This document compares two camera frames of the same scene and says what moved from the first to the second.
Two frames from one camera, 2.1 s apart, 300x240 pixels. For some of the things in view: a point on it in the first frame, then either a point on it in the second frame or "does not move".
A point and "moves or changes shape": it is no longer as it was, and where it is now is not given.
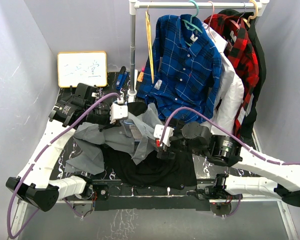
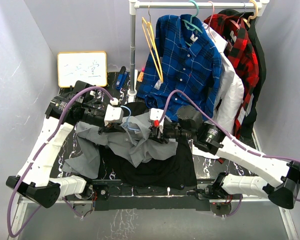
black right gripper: [168, 152] → [156, 134]
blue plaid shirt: [182, 67] does not move
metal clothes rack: [134, 6] does not move
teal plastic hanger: [190, 25] does not move
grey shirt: [138, 133] moves or changes shape
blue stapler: [121, 78] does not move
